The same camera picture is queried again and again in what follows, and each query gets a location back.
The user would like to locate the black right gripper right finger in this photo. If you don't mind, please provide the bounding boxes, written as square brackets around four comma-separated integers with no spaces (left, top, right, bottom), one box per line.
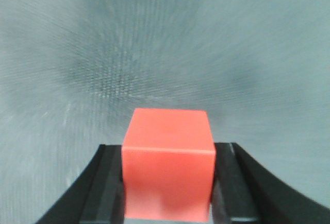
[211,142,329,223]

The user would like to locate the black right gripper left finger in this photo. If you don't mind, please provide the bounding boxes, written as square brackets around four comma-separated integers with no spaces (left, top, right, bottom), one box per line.
[37,145,125,223]

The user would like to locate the red magnetic cube block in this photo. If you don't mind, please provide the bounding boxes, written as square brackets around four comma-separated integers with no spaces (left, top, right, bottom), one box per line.
[121,108,216,222]

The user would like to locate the dark grey woven mat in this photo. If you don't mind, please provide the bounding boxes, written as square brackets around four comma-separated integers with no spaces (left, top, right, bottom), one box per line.
[1,0,329,223]

